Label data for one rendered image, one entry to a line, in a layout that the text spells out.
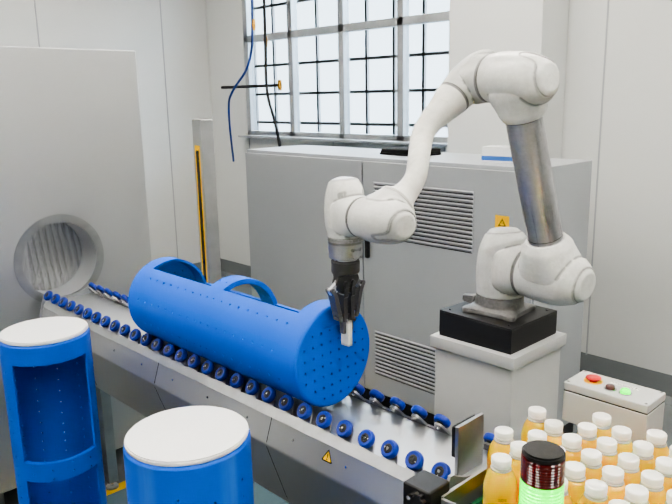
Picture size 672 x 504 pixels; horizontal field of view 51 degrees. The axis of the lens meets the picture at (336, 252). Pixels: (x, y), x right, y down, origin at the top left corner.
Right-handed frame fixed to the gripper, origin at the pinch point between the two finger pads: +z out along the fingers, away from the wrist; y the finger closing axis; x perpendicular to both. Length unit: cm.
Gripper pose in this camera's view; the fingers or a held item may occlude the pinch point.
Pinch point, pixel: (346, 332)
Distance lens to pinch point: 188.0
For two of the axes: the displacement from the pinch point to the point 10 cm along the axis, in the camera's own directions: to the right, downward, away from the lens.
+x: -7.0, -1.4, 7.0
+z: 0.2, 9.8, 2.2
